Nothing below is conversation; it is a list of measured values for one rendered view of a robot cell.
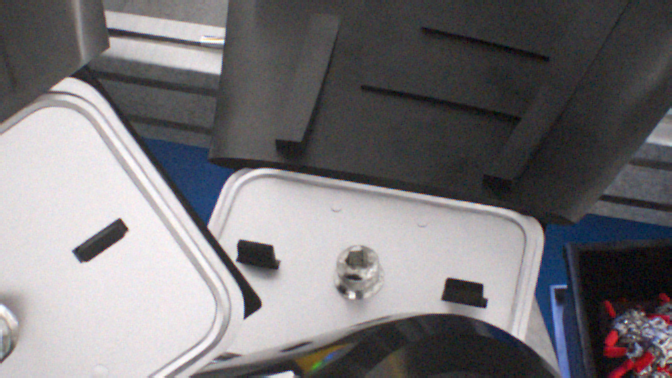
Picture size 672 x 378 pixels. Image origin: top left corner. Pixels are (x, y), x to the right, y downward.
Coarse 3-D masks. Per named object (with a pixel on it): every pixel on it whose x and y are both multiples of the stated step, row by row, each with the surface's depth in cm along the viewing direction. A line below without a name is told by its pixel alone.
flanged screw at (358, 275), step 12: (348, 252) 35; (360, 252) 35; (372, 252) 35; (336, 264) 35; (348, 264) 35; (360, 264) 35; (372, 264) 34; (336, 276) 35; (348, 276) 34; (360, 276) 34; (372, 276) 34; (336, 288) 35; (348, 288) 35; (360, 288) 35; (372, 288) 35
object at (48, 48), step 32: (0, 0) 25; (32, 0) 25; (64, 0) 26; (96, 0) 26; (0, 32) 25; (32, 32) 25; (64, 32) 26; (96, 32) 26; (0, 64) 25; (32, 64) 26; (64, 64) 26; (0, 96) 25; (32, 96) 26
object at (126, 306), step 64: (0, 128) 26; (64, 128) 26; (0, 192) 26; (64, 192) 26; (128, 192) 26; (0, 256) 27; (64, 256) 27; (128, 256) 27; (192, 256) 27; (64, 320) 27; (128, 320) 27; (192, 320) 27
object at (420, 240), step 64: (256, 192) 37; (320, 192) 37; (384, 192) 37; (320, 256) 36; (384, 256) 36; (448, 256) 36; (512, 256) 35; (256, 320) 35; (320, 320) 35; (512, 320) 34
